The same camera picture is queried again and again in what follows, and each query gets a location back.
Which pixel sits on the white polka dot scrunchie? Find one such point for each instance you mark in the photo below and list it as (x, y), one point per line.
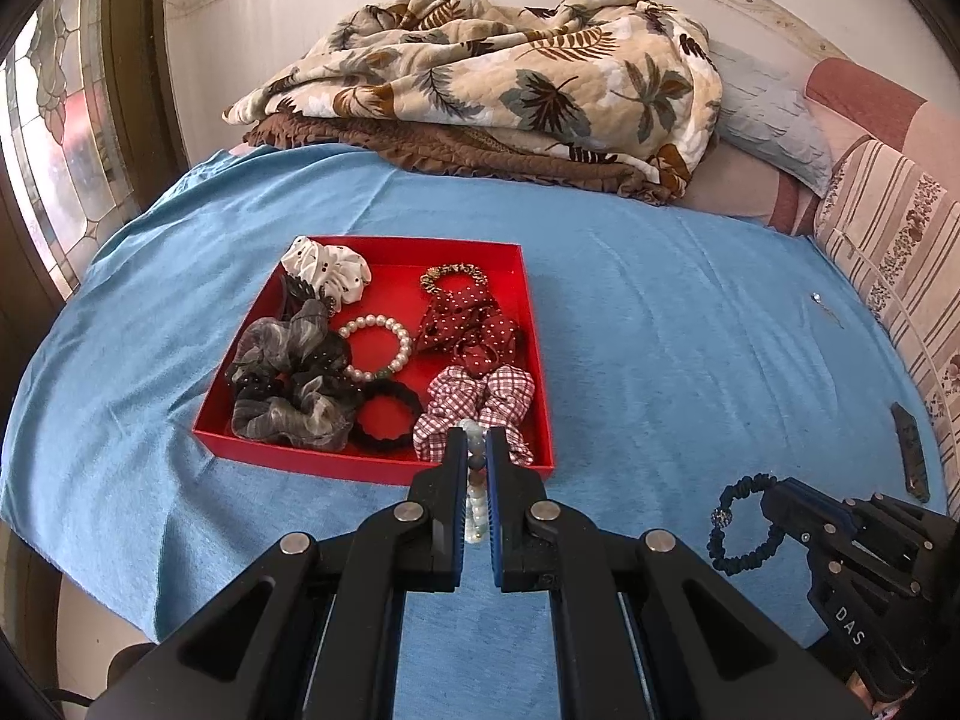
(330, 270)

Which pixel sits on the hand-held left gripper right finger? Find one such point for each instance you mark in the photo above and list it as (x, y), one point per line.
(493, 510)

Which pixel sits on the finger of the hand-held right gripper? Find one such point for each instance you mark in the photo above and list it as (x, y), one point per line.
(814, 506)
(814, 551)

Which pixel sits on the brown ruffled blanket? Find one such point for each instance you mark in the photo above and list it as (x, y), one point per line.
(420, 146)

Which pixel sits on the red white plaid scrunchie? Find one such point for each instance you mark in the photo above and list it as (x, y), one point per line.
(450, 397)

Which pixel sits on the red polka dot scrunchie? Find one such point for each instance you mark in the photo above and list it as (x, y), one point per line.
(450, 315)

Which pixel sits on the red box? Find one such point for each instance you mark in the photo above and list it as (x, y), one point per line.
(390, 292)

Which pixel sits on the floral leaf print quilt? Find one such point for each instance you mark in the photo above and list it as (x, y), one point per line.
(525, 67)

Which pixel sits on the stained glass window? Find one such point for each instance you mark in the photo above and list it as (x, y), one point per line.
(67, 127)

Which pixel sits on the brown wooden window frame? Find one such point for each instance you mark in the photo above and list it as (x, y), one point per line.
(135, 52)

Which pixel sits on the grey pillow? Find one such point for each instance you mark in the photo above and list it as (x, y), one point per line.
(772, 120)

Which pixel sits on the blue towel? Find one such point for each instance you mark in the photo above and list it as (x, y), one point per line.
(675, 352)

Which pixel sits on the grey sheer scrunchie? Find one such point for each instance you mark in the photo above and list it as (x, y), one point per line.
(285, 405)

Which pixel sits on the black hair claw clip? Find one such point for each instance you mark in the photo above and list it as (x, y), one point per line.
(296, 292)

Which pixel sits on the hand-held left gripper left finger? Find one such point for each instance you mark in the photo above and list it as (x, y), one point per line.
(457, 510)

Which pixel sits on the small silver pin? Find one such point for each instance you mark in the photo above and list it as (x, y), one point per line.
(816, 298)

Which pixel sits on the striped floral pillow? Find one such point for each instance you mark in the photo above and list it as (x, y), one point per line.
(900, 240)

